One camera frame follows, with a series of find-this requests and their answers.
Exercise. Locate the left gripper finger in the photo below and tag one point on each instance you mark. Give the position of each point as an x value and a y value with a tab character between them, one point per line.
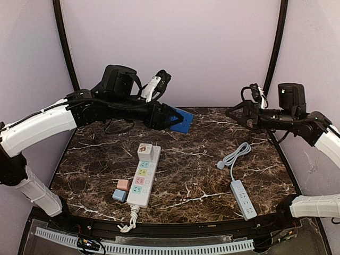
170	112
173	123

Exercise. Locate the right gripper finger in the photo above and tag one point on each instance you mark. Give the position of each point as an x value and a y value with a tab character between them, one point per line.
234	108
241	120

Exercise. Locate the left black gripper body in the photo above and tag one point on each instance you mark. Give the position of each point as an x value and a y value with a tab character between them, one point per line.
158	116

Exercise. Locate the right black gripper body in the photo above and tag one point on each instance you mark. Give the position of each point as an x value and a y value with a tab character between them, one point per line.
253	115

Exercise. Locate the blue cube socket adapter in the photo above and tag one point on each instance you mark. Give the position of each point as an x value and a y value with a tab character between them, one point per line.
184	126

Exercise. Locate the white cube socket adapter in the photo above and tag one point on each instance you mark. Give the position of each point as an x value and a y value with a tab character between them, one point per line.
145	152

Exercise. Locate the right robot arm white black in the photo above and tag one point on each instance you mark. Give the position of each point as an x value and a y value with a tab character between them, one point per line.
292	116

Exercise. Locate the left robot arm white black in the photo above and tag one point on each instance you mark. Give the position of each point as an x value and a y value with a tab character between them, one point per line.
119	95

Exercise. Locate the pink cube charger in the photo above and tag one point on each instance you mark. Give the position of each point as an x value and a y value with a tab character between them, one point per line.
123	185

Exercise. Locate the white multicolour power strip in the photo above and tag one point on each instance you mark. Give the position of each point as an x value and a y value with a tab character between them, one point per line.
141	187

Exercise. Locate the light blue cube charger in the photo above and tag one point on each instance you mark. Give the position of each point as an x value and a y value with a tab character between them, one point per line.
119	195

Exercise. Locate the grey-blue small power strip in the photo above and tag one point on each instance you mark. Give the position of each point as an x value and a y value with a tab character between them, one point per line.
246	207

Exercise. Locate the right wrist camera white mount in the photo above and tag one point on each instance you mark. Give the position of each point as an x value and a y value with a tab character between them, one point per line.
258	95

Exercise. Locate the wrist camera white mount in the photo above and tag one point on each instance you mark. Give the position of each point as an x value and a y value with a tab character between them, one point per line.
156	87
258	95

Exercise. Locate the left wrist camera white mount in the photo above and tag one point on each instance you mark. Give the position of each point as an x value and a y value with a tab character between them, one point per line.
156	87

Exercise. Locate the right black frame post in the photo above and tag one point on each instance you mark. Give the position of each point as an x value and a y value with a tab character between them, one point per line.
275	51

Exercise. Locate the black frame post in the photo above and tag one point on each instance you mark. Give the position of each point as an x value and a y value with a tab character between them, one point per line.
275	51
64	44

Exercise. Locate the black front table rail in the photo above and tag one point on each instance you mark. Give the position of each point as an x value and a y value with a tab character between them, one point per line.
257	228

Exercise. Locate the left black frame post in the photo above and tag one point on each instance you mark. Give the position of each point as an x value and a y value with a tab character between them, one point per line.
64	44

